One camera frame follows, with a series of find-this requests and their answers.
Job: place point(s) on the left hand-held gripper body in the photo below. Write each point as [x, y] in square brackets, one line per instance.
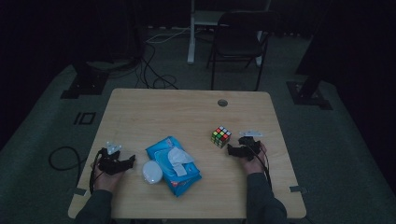
[110, 163]

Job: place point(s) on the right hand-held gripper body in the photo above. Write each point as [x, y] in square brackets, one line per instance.
[252, 147]

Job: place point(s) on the colourful puzzle cube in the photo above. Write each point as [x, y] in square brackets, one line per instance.
[221, 136]

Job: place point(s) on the blue wet wipes pack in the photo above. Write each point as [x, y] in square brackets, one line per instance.
[158, 154]

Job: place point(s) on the white wet wipe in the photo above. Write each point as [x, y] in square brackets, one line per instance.
[179, 155]

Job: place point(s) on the person's right hand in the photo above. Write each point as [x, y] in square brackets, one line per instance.
[257, 166]

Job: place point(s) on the person's left hand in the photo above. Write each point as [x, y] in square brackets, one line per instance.
[106, 182]

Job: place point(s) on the white round lid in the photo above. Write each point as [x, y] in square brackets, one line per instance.
[152, 172]

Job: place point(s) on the grey tape piece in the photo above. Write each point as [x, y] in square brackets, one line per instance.
[298, 189]
[80, 191]

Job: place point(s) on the grey round table grommet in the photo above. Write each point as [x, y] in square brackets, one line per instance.
[222, 103]

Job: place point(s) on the black stand base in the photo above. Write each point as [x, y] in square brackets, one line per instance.
[306, 93]
[85, 82]

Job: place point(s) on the black folding chair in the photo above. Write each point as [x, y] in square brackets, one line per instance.
[239, 46]

